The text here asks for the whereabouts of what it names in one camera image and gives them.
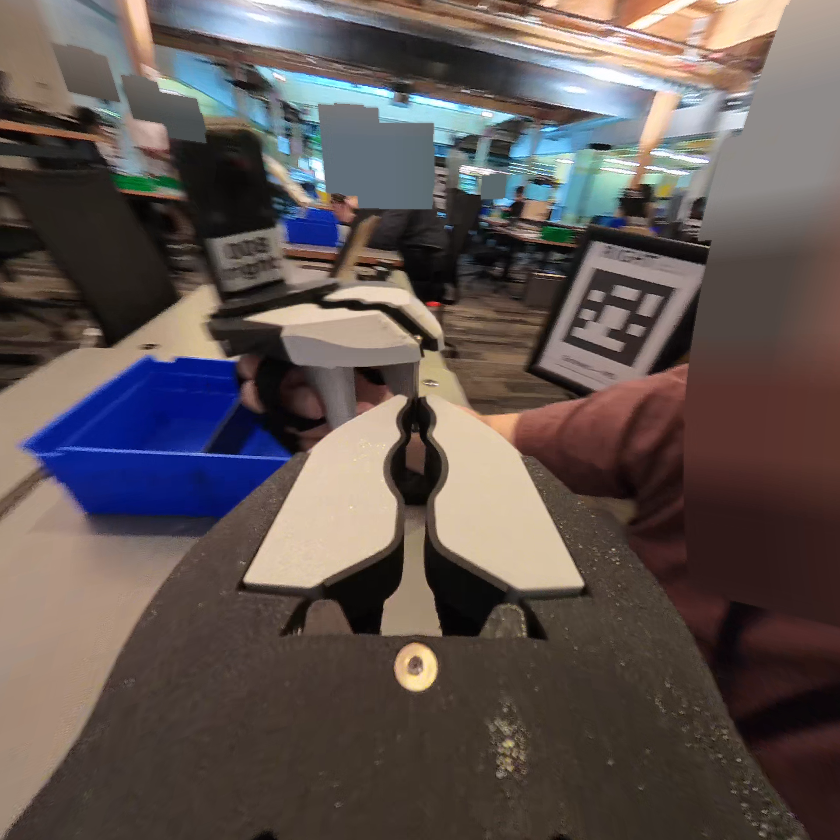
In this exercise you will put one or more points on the person's right hand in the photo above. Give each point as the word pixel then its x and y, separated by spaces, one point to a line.
pixel 308 397

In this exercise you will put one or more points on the grey waste bin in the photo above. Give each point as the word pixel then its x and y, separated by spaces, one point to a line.
pixel 544 289

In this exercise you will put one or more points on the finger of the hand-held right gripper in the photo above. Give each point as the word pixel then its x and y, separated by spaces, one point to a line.
pixel 394 300
pixel 348 338

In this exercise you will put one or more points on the person's arm, maroon sleeve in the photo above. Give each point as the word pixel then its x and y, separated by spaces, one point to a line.
pixel 807 774

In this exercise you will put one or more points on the framed marker sign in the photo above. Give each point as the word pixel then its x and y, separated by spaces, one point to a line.
pixel 617 315

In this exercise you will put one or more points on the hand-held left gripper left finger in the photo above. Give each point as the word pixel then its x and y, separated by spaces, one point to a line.
pixel 321 505

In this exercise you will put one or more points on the blue plastic bin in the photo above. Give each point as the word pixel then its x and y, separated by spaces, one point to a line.
pixel 151 485

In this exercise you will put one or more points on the person's right forearm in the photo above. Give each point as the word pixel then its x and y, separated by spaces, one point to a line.
pixel 590 446

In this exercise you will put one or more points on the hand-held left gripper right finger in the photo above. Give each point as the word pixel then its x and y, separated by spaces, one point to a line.
pixel 499 505

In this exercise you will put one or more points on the small blue storage bin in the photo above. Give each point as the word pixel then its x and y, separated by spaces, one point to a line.
pixel 315 229

